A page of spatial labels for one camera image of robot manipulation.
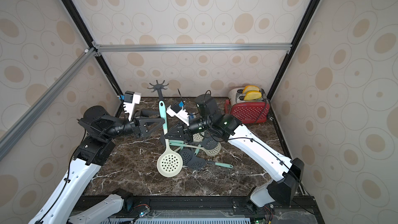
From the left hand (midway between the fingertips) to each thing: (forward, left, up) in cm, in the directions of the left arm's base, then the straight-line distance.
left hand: (165, 122), depth 52 cm
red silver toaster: (+30, -40, -31) cm, 59 cm away
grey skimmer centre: (+15, -16, -43) cm, 48 cm away
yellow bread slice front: (+38, -43, -24) cm, 62 cm away
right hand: (-3, +1, -8) cm, 9 cm away
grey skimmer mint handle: (+1, -10, -41) cm, 42 cm away
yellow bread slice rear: (+44, -42, -23) cm, 65 cm away
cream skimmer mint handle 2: (+9, -18, -42) cm, 47 cm away
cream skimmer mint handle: (-6, 0, -19) cm, 19 cm away
